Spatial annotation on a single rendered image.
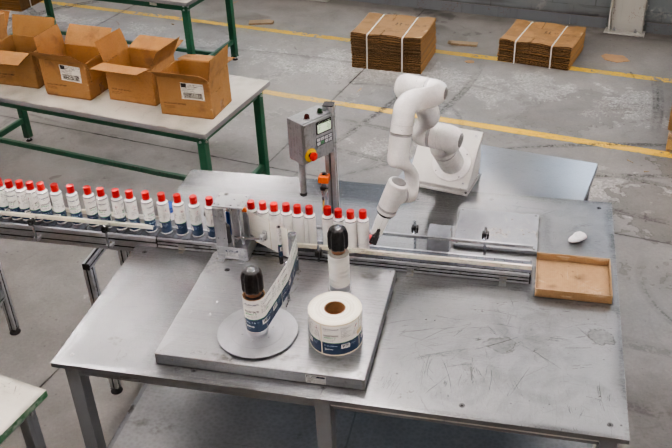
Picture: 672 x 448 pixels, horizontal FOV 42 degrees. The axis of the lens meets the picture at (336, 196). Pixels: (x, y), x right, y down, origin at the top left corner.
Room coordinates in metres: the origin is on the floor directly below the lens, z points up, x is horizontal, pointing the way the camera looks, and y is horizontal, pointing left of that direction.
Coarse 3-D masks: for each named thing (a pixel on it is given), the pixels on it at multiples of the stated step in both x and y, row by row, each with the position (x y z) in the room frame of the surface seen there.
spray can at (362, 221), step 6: (360, 210) 3.10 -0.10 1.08; (366, 210) 3.10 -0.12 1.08; (360, 216) 3.09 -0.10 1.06; (366, 216) 3.10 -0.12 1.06; (360, 222) 3.08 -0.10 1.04; (366, 222) 3.08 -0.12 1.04; (360, 228) 3.08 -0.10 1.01; (366, 228) 3.08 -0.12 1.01; (360, 234) 3.08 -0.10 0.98; (366, 234) 3.08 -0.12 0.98; (360, 240) 3.08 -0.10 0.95; (366, 240) 3.08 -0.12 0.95; (360, 246) 3.08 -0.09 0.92; (366, 246) 3.08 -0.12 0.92
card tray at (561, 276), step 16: (544, 256) 3.04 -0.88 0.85; (560, 256) 3.02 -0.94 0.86; (576, 256) 3.00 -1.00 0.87; (544, 272) 2.95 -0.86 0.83; (560, 272) 2.94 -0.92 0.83; (576, 272) 2.94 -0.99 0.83; (592, 272) 2.93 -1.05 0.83; (608, 272) 2.93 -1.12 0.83; (544, 288) 2.84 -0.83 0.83; (560, 288) 2.83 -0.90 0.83; (576, 288) 2.83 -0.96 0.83; (592, 288) 2.82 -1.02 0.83; (608, 288) 2.82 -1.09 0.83
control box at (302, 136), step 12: (312, 108) 3.29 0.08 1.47; (288, 120) 3.21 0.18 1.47; (300, 120) 3.19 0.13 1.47; (312, 120) 3.19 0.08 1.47; (288, 132) 3.21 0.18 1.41; (300, 132) 3.15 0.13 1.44; (312, 132) 3.18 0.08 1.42; (324, 132) 3.22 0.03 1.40; (300, 144) 3.16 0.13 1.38; (312, 144) 3.18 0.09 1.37; (324, 144) 3.22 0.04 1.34; (300, 156) 3.16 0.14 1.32
